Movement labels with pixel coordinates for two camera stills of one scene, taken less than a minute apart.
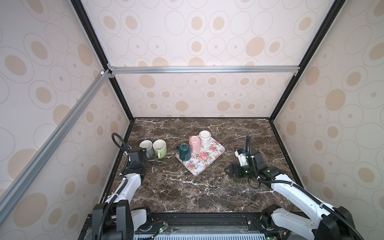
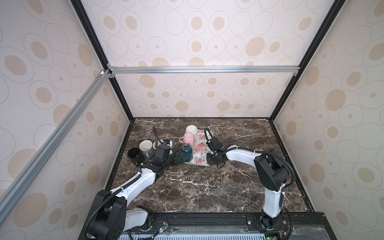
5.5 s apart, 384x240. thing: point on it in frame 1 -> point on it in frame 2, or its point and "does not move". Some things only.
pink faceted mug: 194,144 -> 188,138
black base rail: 192,223 does not move
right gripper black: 231,170 -> 209,161
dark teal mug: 185,154 does not move
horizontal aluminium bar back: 264,70 does not move
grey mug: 148,145 does not move
